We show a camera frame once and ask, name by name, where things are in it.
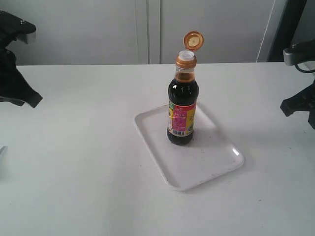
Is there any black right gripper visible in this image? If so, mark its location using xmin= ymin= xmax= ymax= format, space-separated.
xmin=280 ymin=82 xmax=315 ymax=129

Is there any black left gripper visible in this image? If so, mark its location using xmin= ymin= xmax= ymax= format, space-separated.
xmin=0 ymin=11 xmax=43 ymax=109

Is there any soy sauce bottle gold cap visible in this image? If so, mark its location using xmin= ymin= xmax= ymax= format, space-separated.
xmin=167 ymin=31 xmax=204 ymax=146

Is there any white cabinet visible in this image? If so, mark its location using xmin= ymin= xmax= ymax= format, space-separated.
xmin=0 ymin=0 xmax=286 ymax=65

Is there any white plastic tray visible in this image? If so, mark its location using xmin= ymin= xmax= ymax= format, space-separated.
xmin=134 ymin=104 xmax=245 ymax=191

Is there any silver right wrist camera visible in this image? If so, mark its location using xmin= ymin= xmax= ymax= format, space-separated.
xmin=283 ymin=40 xmax=315 ymax=66

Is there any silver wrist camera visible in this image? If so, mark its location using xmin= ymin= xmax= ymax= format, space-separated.
xmin=283 ymin=40 xmax=315 ymax=66
xmin=0 ymin=10 xmax=36 ymax=48

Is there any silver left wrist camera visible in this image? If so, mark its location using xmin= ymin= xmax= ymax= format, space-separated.
xmin=0 ymin=10 xmax=36 ymax=48

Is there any black vertical post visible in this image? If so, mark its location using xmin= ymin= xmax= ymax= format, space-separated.
xmin=267 ymin=0 xmax=307 ymax=62

